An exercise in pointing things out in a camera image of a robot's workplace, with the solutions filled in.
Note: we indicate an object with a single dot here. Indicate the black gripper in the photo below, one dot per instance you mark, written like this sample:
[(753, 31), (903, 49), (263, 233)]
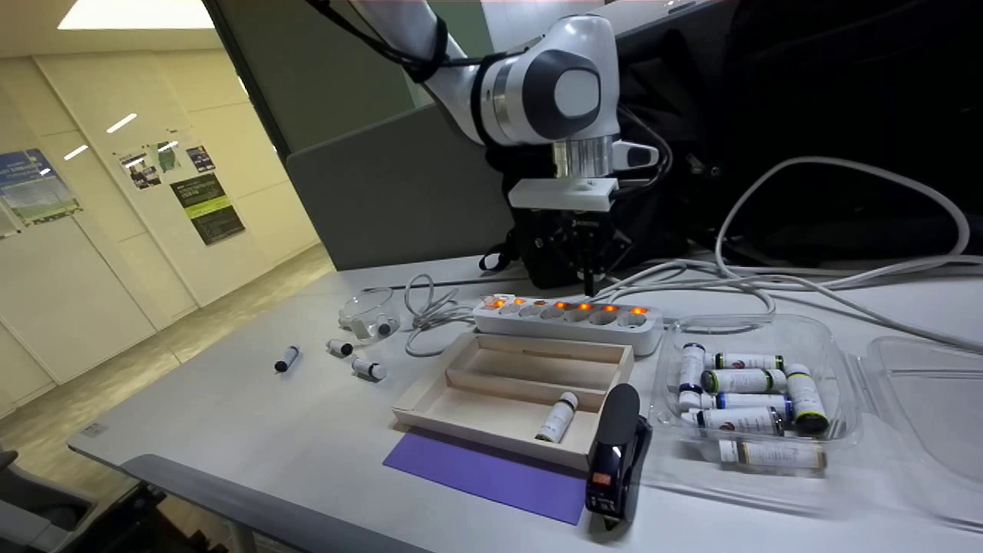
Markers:
[(556, 241)]

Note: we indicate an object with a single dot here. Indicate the white power strip orange switches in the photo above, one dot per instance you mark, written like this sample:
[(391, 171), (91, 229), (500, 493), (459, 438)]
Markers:
[(570, 323)]

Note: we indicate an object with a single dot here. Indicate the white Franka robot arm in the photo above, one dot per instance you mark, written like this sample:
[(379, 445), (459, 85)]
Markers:
[(524, 94)]

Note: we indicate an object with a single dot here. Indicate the white vial in wooden tray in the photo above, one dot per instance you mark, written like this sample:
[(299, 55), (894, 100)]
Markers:
[(556, 418)]

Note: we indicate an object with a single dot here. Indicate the shallow wooden tray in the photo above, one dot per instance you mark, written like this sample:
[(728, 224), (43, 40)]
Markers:
[(493, 402)]

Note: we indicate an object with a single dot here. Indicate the black handheld tool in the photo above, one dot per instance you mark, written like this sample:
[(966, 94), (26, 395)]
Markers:
[(618, 450)]

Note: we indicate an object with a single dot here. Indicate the grey desk partition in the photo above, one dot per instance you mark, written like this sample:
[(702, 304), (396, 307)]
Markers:
[(400, 194)]

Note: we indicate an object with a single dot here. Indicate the small white vial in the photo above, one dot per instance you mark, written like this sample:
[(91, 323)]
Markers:
[(379, 329), (368, 367), (339, 348)]

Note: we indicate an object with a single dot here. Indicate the purple paper sheet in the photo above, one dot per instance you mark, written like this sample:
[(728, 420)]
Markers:
[(480, 478)]

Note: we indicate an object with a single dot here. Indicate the clear plastic container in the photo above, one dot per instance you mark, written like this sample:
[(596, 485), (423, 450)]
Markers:
[(848, 450)]

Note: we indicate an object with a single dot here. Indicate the white vial black cap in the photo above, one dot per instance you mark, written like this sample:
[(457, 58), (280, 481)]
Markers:
[(286, 358)]

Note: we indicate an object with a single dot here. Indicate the clear plastic lid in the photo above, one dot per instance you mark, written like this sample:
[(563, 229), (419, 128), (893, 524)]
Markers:
[(923, 410)]

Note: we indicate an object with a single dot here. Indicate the large ceiling light panel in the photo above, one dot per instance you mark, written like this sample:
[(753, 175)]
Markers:
[(134, 13)]

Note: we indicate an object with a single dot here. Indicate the dark office chair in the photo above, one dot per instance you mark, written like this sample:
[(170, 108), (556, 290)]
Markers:
[(73, 511)]

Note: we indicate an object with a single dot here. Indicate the white wrist mount plate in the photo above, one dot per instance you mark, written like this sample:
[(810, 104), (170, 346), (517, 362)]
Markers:
[(563, 194)]

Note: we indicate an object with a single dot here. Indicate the black green wall poster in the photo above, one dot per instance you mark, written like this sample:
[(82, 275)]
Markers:
[(206, 207)]

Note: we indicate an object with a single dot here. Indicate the small wall notice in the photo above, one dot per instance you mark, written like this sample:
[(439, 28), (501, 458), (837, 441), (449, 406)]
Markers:
[(141, 171), (166, 154), (202, 156)]

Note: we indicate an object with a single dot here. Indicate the blue wall poster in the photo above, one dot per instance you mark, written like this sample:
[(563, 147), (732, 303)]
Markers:
[(36, 188)]

